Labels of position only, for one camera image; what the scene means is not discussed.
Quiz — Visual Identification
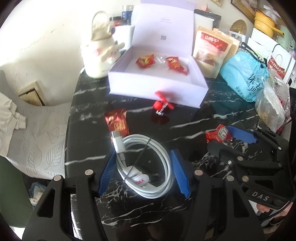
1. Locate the red ketchup sachet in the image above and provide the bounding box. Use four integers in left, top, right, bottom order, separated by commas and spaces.
205, 124, 232, 143

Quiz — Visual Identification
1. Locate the white charging cable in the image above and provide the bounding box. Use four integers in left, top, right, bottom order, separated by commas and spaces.
111, 130, 175, 199

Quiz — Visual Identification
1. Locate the dark red brown snack packet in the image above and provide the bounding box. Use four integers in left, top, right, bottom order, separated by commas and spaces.
104, 108, 130, 137

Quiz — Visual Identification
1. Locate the red gold candy packet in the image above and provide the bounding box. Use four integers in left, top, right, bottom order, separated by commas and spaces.
166, 56, 189, 75
136, 54, 155, 68

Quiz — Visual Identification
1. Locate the clear plastic clip holder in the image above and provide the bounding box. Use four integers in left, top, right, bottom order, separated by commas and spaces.
155, 56, 167, 65

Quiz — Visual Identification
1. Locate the clear plastic bag of food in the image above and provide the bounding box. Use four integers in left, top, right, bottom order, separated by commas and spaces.
255, 70, 290, 133

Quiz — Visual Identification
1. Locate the light blue plastic bag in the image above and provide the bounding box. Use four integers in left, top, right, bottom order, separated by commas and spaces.
220, 51, 268, 102

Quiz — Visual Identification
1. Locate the red white paper bag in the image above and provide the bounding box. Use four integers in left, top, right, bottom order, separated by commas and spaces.
267, 56, 287, 79

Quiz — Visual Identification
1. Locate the green chair seat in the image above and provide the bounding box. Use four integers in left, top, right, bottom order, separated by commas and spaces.
0, 157, 33, 228

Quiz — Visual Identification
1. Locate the kraft hawthorn snack pouch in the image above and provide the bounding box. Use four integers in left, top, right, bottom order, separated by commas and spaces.
193, 26, 233, 78

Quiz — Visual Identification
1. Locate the black white photo card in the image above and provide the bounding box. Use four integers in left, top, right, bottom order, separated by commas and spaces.
229, 30, 246, 43

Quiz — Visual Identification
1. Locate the woven straw fan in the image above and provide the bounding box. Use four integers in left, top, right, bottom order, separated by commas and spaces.
229, 19, 247, 35

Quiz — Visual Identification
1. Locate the yellow pot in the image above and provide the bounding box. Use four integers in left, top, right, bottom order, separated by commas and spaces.
254, 9, 285, 38

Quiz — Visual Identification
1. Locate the lavender open gift box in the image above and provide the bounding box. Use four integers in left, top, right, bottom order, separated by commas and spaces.
108, 1, 208, 108

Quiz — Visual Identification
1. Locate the light grey cloth garment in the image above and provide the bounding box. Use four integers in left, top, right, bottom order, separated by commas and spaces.
0, 93, 26, 157

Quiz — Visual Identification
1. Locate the black white foil bag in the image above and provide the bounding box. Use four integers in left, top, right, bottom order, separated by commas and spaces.
194, 9, 221, 31

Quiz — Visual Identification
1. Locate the white paper cup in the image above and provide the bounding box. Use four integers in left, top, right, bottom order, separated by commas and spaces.
113, 25, 134, 51

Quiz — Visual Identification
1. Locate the red jar black lid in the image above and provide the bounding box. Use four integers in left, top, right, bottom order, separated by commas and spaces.
109, 16, 122, 27

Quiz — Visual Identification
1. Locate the blue label clear jar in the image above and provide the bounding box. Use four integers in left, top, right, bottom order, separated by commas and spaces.
121, 5, 134, 25

